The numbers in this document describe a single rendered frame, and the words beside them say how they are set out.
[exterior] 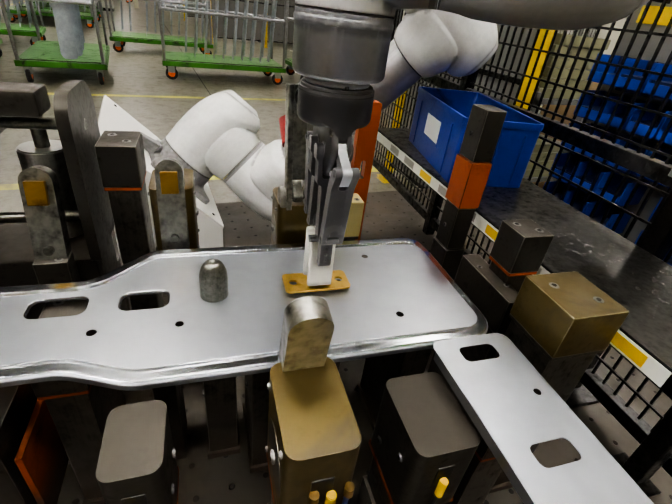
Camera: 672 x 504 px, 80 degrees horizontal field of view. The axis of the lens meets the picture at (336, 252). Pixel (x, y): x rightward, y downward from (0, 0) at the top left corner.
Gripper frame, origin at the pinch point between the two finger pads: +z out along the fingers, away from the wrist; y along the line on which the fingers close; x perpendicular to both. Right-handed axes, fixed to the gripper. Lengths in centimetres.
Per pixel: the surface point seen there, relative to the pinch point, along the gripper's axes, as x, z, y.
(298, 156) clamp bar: 0.0, -7.4, 14.8
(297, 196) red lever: 0.2, -1.9, 13.1
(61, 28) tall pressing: 181, 42, 615
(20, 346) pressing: 30.7, 4.6, -5.7
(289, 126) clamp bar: 1.6, -11.7, 14.5
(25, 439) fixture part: 34.9, 21.0, -3.9
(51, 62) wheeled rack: 194, 78, 590
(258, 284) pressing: 7.2, 4.6, 1.2
